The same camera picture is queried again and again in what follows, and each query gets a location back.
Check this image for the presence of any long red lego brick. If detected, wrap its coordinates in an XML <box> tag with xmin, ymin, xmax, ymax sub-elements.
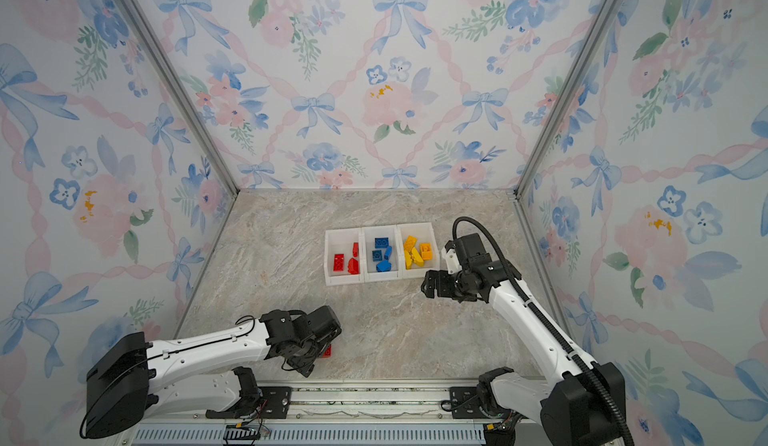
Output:
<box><xmin>332</xmin><ymin>253</ymin><xmax>345</xmax><ymax>272</ymax></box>

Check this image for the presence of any black corrugated cable conduit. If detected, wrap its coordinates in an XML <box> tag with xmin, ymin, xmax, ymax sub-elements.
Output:
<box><xmin>451</xmin><ymin>216</ymin><xmax>634</xmax><ymax>446</ymax></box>

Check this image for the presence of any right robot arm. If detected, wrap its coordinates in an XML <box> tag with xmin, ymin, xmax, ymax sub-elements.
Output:
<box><xmin>421</xmin><ymin>233</ymin><xmax>634</xmax><ymax>445</ymax></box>

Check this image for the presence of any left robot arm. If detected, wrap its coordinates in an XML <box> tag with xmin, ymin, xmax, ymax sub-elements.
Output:
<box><xmin>79</xmin><ymin>305</ymin><xmax>342</xmax><ymax>439</ymax></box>

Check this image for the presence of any yellow printed lego piece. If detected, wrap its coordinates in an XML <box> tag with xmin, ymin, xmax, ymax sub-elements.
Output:
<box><xmin>419</xmin><ymin>242</ymin><xmax>433</xmax><ymax>261</ymax></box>

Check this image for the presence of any aluminium mounting rail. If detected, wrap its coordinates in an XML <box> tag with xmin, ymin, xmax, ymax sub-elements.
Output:
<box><xmin>101</xmin><ymin>378</ymin><xmax>631</xmax><ymax>446</ymax></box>

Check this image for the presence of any long yellow lego brick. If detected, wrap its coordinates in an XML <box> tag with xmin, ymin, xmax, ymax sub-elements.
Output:
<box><xmin>404</xmin><ymin>236</ymin><xmax>417</xmax><ymax>253</ymax></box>

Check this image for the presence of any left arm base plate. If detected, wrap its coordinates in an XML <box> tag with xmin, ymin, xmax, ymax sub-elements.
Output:
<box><xmin>205</xmin><ymin>385</ymin><xmax>293</xmax><ymax>420</ymax></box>

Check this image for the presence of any white three-compartment bin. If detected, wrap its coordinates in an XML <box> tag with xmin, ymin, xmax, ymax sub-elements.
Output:
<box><xmin>323</xmin><ymin>222</ymin><xmax>441</xmax><ymax>286</ymax></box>

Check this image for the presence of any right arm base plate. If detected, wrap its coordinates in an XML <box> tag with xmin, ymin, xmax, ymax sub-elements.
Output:
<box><xmin>440</xmin><ymin>386</ymin><xmax>526</xmax><ymax>422</ymax></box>

